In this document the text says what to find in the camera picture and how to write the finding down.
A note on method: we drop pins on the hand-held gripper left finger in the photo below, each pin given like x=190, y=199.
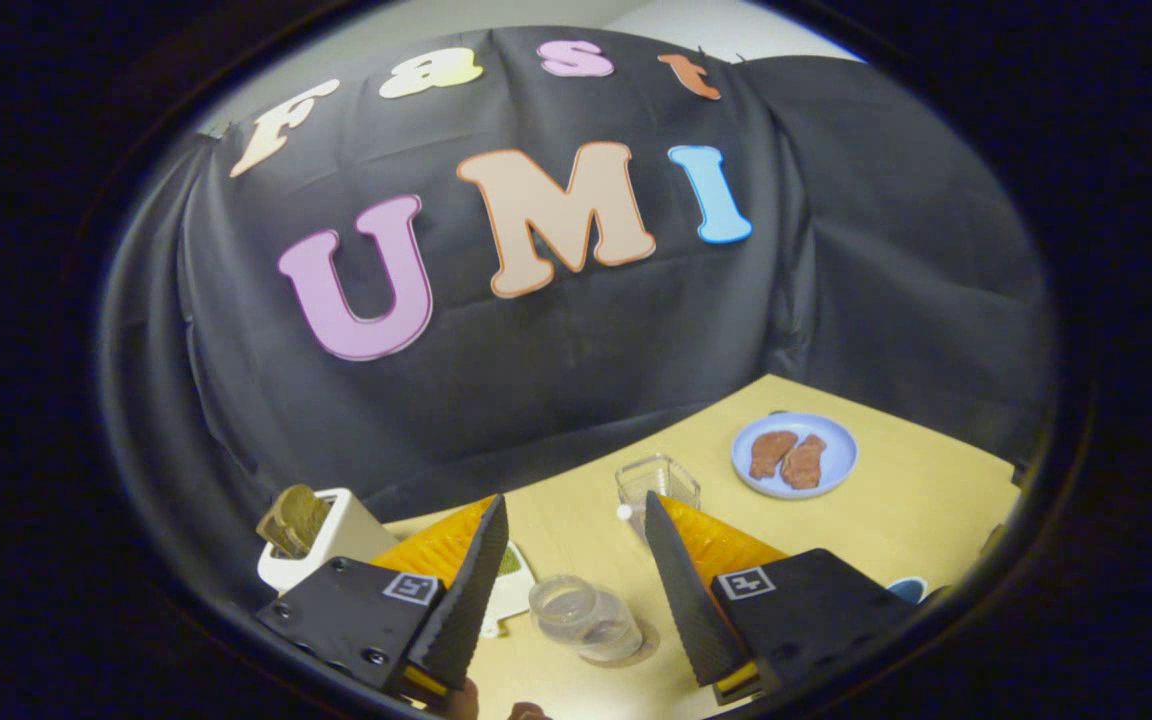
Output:
x=468, y=590

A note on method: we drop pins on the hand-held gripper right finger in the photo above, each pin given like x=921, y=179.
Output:
x=686, y=600

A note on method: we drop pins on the white green coaster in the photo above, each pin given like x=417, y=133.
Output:
x=514, y=592

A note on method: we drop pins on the clear plastic bottle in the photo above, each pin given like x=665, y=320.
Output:
x=584, y=620

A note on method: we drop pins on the clear glass cup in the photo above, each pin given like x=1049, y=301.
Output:
x=658, y=478

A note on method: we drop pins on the white toaster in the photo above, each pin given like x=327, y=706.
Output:
x=341, y=525

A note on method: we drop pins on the brown meat piece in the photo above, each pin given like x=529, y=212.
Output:
x=768, y=452
x=804, y=462

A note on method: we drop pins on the brown toast slice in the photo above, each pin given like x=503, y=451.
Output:
x=294, y=520

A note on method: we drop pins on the light blue plate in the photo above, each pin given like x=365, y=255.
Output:
x=836, y=455

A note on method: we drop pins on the wooden table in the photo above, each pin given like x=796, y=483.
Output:
x=896, y=520

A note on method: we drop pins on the black backdrop cloth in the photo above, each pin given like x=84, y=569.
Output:
x=586, y=350

